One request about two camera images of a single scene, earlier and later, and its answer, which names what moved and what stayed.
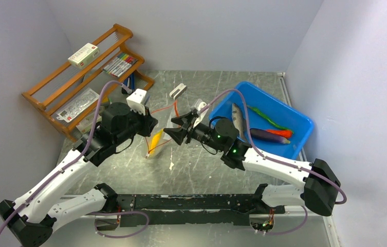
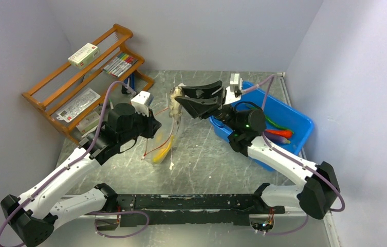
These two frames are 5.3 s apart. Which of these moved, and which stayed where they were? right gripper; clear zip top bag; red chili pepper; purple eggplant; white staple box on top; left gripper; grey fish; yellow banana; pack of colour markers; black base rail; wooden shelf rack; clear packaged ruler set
Moved: grey fish; yellow banana; clear zip top bag; right gripper
Stayed: pack of colour markers; purple eggplant; clear packaged ruler set; wooden shelf rack; black base rail; left gripper; red chili pepper; white staple box on top
